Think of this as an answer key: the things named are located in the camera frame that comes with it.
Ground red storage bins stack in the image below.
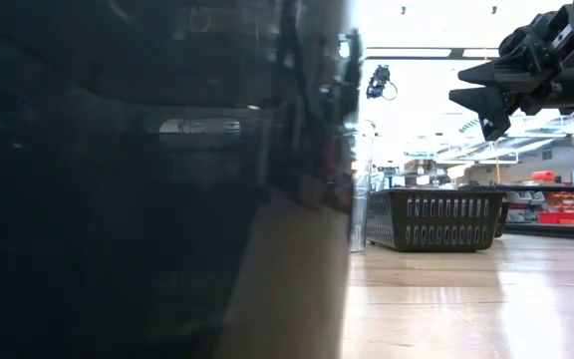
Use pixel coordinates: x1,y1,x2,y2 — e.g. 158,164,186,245
537,190,574,226

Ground grey storage bins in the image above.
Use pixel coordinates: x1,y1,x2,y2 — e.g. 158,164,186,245
508,191,542,223

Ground black device with cable loop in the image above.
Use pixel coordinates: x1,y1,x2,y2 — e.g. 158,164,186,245
365,63,399,102

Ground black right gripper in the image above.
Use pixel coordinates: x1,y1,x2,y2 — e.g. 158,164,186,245
447,55,567,143

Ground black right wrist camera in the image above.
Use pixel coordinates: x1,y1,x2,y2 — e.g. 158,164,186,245
496,0,574,66

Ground translucent grey plastic bin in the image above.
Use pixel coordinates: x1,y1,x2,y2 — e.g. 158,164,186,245
0,0,364,359
349,119,377,253

